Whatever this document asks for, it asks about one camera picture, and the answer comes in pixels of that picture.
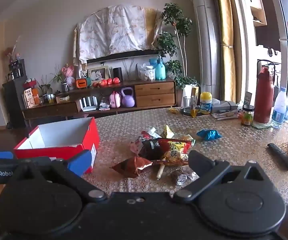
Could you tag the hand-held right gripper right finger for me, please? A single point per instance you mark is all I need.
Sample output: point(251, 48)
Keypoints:
point(201, 162)

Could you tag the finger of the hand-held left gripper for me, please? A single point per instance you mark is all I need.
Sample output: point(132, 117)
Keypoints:
point(21, 162)

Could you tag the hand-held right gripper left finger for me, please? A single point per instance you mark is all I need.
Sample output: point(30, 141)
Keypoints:
point(80, 163)

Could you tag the blue snack packet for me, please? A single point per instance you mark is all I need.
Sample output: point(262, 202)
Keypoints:
point(209, 134)

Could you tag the red yellow chip bag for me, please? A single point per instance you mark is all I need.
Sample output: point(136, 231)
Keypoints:
point(174, 150)

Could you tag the red cardboard box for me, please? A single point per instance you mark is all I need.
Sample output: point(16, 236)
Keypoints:
point(59, 132)

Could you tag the sausage stick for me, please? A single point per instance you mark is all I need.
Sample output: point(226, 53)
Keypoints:
point(160, 172)

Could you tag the yellow snack packet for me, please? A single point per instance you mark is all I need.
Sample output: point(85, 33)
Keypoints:
point(168, 131)

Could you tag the red foil snack packet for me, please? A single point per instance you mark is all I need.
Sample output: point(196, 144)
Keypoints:
point(131, 166)

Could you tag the black snack packet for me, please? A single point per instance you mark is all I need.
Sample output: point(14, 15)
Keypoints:
point(149, 150)

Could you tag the white red drink pouch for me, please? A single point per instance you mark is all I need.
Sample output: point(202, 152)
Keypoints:
point(151, 131)

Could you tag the stack of papers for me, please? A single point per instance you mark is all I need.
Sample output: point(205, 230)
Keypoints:
point(224, 116)

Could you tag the black round tray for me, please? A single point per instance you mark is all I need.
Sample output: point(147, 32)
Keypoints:
point(184, 113)

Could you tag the white router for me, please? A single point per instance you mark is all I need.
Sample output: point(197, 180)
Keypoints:
point(89, 105)

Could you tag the small yellow packet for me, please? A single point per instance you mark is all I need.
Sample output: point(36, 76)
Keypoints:
point(174, 110)

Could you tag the yellow lid supplement bottle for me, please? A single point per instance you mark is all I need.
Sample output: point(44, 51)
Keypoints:
point(206, 103)

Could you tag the glass cup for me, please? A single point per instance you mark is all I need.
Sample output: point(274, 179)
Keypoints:
point(187, 103)

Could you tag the black mini fridge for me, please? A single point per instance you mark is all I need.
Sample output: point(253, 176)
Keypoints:
point(14, 102)

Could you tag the grey box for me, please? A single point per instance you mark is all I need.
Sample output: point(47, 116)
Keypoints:
point(224, 106)

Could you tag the stack of magazines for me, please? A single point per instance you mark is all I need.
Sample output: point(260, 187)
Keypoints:
point(104, 105)

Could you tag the white orange carton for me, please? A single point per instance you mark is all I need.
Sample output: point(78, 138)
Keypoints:
point(28, 98)

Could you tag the jar with black lid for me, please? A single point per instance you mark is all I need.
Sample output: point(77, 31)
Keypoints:
point(247, 117)

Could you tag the white flat box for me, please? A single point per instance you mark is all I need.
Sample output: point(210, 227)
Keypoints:
point(62, 98)

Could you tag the round coaster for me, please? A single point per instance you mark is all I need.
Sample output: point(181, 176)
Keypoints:
point(258, 126)

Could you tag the small yellow jars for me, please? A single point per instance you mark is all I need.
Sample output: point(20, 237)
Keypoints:
point(50, 98)

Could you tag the pink bag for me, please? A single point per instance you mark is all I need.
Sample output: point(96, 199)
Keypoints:
point(115, 100)

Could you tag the potted plant striped pot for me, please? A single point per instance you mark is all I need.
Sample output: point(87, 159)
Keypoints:
point(64, 86)

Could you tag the thin small potted plant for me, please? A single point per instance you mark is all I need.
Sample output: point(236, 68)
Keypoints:
point(45, 87)

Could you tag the red basket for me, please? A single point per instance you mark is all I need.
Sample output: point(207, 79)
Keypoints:
point(30, 83)

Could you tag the red apple ornament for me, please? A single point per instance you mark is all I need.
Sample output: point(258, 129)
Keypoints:
point(116, 80)
point(101, 83)
point(109, 81)
point(95, 84)

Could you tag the orange teal radio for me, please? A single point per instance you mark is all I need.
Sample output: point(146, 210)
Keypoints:
point(82, 83)

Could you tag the purple kettlebell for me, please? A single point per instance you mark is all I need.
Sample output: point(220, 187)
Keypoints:
point(128, 98)

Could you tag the black remote control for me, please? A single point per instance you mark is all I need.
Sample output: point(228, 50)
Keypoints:
point(281, 156)

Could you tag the wooden tv cabinet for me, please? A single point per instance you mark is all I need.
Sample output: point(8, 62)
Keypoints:
point(154, 88)

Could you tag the pink plush toy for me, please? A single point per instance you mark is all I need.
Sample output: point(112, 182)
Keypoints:
point(68, 73)

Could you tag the red insulated bottle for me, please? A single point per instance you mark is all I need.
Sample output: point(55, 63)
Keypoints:
point(263, 97)

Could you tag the coffee machine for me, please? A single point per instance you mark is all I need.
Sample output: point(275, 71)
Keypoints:
point(16, 70)

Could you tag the clear water bottle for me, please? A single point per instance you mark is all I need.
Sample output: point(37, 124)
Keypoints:
point(280, 110)

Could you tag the black speaker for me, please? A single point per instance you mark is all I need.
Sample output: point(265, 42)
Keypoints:
point(117, 73)

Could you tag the teal spray bottle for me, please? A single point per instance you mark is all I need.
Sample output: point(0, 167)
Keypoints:
point(160, 71)

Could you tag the clear plastic bag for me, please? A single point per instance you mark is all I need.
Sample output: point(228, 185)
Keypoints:
point(146, 73)

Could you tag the black television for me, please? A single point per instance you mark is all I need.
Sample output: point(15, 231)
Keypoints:
point(124, 55)

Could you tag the white floor air conditioner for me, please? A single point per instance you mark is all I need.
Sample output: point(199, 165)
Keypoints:
point(206, 42)

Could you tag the floral cloth cover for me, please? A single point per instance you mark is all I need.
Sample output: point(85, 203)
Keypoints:
point(114, 30)

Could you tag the tall green potted tree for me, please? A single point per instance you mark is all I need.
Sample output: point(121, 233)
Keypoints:
point(174, 17)

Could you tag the picture frame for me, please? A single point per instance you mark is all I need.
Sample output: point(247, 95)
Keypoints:
point(98, 73)

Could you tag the wooden wall shelf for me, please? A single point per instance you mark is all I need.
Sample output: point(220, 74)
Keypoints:
point(257, 5)

